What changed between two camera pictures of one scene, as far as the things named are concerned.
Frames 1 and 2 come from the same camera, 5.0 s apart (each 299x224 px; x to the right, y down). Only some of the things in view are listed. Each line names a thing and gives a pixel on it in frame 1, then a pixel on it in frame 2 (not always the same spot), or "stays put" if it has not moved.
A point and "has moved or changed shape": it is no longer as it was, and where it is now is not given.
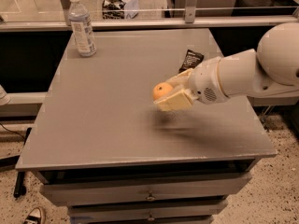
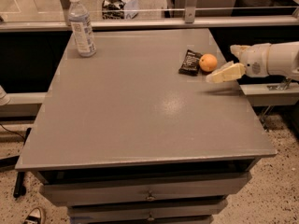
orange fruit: [162, 90] has moved or changed shape
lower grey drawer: [149, 213] stays put
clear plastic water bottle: [82, 29] stays put
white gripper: [205, 79] -> [256, 61]
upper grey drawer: [144, 189] stays put
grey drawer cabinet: [102, 146] stays put
